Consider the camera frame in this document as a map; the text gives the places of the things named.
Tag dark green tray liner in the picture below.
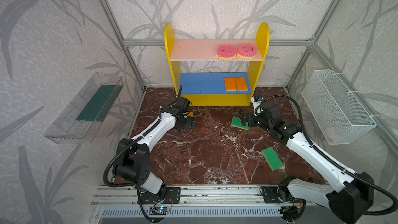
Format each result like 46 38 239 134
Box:
76 85 123 122

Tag green sponge lower right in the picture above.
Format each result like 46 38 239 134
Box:
261 147 284 171

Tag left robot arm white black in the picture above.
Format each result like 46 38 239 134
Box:
103 96 195 195

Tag yellow shelf with coloured boards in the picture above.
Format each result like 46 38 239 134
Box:
164 22 271 106

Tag orange sponge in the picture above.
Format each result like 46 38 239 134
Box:
224 77 237 92
235 77 248 92

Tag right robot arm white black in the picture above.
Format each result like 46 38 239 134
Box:
240 96 398 224

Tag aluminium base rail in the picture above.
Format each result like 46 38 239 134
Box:
90 185 352 207

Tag white wire mesh basket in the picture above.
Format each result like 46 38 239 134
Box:
302 69 377 145

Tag clear plastic wall tray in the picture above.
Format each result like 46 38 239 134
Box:
44 72 124 144

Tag pink smiley sponge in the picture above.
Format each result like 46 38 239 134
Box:
236 44 257 60
216 45 237 61

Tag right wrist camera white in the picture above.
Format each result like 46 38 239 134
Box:
251 95 264 108

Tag green circuit board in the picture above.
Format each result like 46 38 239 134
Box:
150 206 172 216

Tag green sponge upper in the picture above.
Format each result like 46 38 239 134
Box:
231 117 249 130

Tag green sponge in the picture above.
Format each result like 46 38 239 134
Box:
231 117 249 130
261 147 284 171

